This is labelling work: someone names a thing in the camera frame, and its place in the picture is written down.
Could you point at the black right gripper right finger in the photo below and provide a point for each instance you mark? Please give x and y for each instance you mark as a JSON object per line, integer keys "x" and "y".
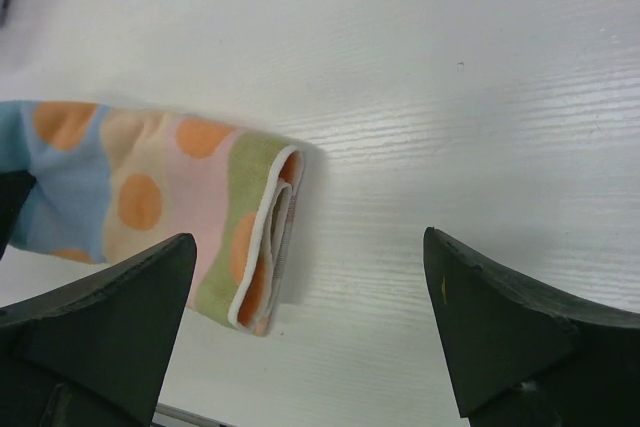
{"x": 520, "y": 352}

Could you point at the orange patterned towel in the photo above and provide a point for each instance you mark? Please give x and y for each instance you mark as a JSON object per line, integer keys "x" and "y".
{"x": 111, "y": 182}

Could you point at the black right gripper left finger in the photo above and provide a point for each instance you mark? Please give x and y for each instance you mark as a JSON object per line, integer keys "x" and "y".
{"x": 95, "y": 352}

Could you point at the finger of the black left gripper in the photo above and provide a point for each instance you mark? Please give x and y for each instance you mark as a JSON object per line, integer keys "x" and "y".
{"x": 15, "y": 188}

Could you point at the aluminium mounting rail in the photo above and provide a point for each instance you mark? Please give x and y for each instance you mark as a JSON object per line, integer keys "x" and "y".
{"x": 168, "y": 416}

